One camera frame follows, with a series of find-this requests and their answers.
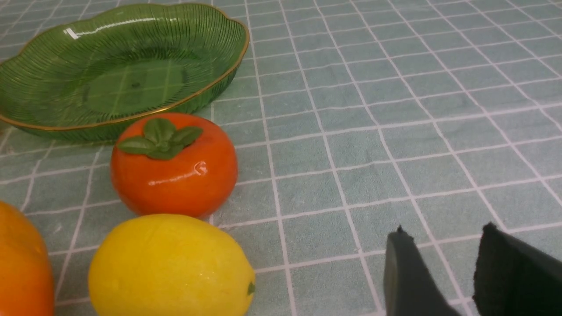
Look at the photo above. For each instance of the green glass leaf plate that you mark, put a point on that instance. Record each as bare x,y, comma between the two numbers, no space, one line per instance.
89,80

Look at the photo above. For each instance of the green checkered tablecloth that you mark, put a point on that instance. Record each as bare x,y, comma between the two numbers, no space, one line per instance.
353,117

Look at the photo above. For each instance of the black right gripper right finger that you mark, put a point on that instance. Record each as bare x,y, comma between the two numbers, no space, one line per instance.
513,278

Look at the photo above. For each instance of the orange persimmon with green leaf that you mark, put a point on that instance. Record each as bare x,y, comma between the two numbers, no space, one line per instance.
174,163

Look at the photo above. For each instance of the orange yellow mango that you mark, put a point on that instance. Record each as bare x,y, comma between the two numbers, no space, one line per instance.
26,280

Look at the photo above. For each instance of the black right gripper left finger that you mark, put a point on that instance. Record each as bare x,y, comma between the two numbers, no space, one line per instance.
408,285

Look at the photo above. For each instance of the yellow lemon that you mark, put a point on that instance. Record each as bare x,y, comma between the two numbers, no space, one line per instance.
170,265

